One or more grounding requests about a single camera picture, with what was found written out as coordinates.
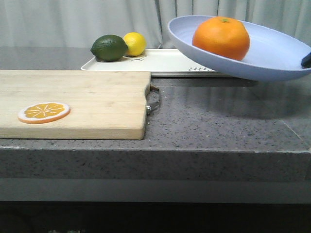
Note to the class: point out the whole orange fruit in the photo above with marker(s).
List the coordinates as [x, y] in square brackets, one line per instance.
[223, 36]

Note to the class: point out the green lime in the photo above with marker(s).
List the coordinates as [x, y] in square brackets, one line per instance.
[109, 48]

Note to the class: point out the orange slice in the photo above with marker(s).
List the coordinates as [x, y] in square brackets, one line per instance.
[44, 112]

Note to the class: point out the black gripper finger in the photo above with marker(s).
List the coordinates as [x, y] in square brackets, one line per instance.
[306, 61]

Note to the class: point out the metal cutting board handle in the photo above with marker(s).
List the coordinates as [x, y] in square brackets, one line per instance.
[153, 99]

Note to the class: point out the white rectangular tray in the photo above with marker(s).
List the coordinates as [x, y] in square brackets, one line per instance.
[159, 62]

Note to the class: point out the grey curtain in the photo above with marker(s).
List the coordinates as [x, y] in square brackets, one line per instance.
[78, 23]

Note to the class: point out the yellow lemon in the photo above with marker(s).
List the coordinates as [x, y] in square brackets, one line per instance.
[136, 43]

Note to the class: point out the wooden cutting board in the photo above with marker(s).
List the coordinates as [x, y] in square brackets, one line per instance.
[103, 104]

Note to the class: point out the light blue plate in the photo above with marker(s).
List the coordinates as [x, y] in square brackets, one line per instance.
[272, 56]

